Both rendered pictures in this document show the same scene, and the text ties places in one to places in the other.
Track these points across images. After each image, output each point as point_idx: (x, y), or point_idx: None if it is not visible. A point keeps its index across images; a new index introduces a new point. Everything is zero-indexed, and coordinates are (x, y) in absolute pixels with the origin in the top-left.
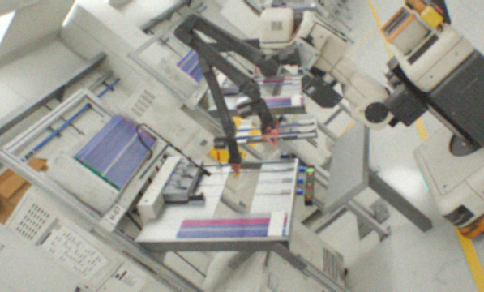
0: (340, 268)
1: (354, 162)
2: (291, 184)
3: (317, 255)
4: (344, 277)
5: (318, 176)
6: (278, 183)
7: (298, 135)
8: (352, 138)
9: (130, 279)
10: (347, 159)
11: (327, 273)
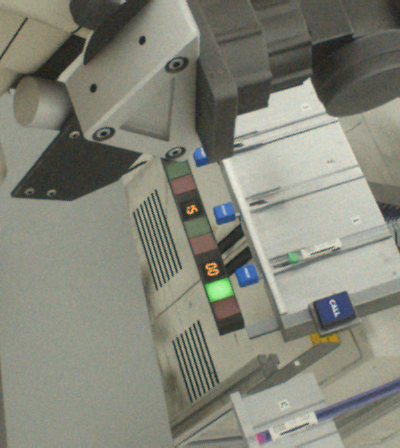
0: (180, 406)
1: (22, 200)
2: (244, 185)
3: (226, 353)
4: (167, 388)
5: (228, 387)
6: (288, 178)
7: (311, 385)
8: (63, 369)
9: None
10: (63, 255)
11: (193, 332)
